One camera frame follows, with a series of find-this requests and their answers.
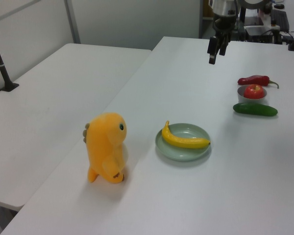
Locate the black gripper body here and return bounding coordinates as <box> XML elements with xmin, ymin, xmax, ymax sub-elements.
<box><xmin>212</xmin><ymin>16</ymin><xmax>236</xmax><ymax>42</ymax></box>

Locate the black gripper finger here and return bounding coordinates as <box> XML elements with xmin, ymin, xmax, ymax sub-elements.
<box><xmin>207</xmin><ymin>36</ymin><xmax>218</xmax><ymax>65</ymax></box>
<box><xmin>219</xmin><ymin>37</ymin><xmax>229</xmax><ymax>56</ymax></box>

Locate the green toy cucumber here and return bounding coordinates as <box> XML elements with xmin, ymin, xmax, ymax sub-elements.
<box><xmin>233</xmin><ymin>102</ymin><xmax>278</xmax><ymax>118</ymax></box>

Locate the small metal bowl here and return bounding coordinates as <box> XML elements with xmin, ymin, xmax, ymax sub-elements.
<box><xmin>237</xmin><ymin>85</ymin><xmax>268</xmax><ymax>105</ymax></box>

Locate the red toy chili pepper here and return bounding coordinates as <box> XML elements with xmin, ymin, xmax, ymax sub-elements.
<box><xmin>237</xmin><ymin>74</ymin><xmax>280</xmax><ymax>89</ymax></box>

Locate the red toy apple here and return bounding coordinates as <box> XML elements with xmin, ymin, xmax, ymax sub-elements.
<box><xmin>243</xmin><ymin>84</ymin><xmax>265</xmax><ymax>99</ymax></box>

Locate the black computer keyboard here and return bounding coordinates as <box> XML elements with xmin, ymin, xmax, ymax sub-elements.
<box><xmin>271</xmin><ymin>9</ymin><xmax>290</xmax><ymax>31</ymax></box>

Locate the yellow toy banana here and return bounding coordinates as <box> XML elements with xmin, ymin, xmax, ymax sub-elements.
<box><xmin>161</xmin><ymin>120</ymin><xmax>211</xmax><ymax>149</ymax></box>

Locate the pale green plate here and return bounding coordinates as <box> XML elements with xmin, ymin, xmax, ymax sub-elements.
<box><xmin>154</xmin><ymin>122</ymin><xmax>213</xmax><ymax>162</ymax></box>

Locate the orange plush dinosaur toy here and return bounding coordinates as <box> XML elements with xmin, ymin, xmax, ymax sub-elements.
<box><xmin>82</xmin><ymin>112</ymin><xmax>128</xmax><ymax>184</ymax></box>

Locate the white side table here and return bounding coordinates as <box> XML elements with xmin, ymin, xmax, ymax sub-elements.
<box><xmin>0</xmin><ymin>43</ymin><xmax>152</xmax><ymax>211</ymax></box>

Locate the aluminium partition post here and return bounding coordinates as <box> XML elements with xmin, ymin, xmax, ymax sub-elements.
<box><xmin>63</xmin><ymin>0</ymin><xmax>81</xmax><ymax>45</ymax></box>

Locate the black camera pole white band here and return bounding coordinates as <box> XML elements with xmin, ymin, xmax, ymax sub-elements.
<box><xmin>0</xmin><ymin>25</ymin><xmax>20</xmax><ymax>92</ymax></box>

